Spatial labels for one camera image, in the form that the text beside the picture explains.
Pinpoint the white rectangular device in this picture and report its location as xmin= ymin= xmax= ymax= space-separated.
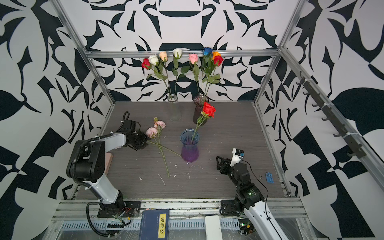
xmin=205 ymin=215 xmax=223 ymax=240

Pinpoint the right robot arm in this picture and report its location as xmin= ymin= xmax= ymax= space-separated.
xmin=216 ymin=156 xmax=288 ymax=240

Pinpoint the small red carnation stem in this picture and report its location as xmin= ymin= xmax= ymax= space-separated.
xmin=192 ymin=102 xmax=216 ymax=140

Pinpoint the blue purple glass vase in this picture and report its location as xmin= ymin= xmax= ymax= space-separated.
xmin=180 ymin=129 xmax=200 ymax=163

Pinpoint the white rose stem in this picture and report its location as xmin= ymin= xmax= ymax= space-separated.
xmin=172 ymin=49 xmax=190 ymax=98
xmin=149 ymin=55 xmax=167 ymax=88

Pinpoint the peach rose stem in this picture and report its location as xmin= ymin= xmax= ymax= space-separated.
xmin=159 ymin=51 xmax=172 ymax=99

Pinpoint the blue book yellow label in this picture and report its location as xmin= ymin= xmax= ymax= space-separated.
xmin=139 ymin=210 xmax=170 ymax=240

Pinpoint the pink rose stem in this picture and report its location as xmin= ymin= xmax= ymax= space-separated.
xmin=189 ymin=54 xmax=201 ymax=95

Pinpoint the black wall hook rail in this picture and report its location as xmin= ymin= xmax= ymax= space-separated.
xmin=295 ymin=71 xmax=384 ymax=187

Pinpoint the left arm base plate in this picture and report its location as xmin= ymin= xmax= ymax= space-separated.
xmin=97 ymin=201 xmax=142 ymax=218

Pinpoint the dark purple glass vase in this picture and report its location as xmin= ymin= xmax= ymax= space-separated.
xmin=193 ymin=95 xmax=209 ymax=124

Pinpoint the large red rose stem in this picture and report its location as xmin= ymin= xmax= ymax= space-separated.
xmin=205 ymin=55 xmax=224 ymax=97

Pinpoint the orange rose stem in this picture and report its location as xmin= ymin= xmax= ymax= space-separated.
xmin=213 ymin=52 xmax=221 ymax=59

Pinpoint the clear glass vase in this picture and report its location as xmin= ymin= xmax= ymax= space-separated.
xmin=168 ymin=95 xmax=182 ymax=122

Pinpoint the blue rose stem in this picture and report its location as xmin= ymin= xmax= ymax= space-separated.
xmin=201 ymin=47 xmax=213 ymax=96

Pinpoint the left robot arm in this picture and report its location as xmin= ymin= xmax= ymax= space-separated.
xmin=66 ymin=120 xmax=148 ymax=211

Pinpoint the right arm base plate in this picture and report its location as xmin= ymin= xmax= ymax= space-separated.
xmin=219 ymin=198 xmax=244 ymax=217

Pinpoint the pink rectangular block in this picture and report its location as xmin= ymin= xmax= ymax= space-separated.
xmin=104 ymin=153 xmax=113 ymax=176

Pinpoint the small blue object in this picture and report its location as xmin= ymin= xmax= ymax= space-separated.
xmin=265 ymin=172 xmax=274 ymax=184

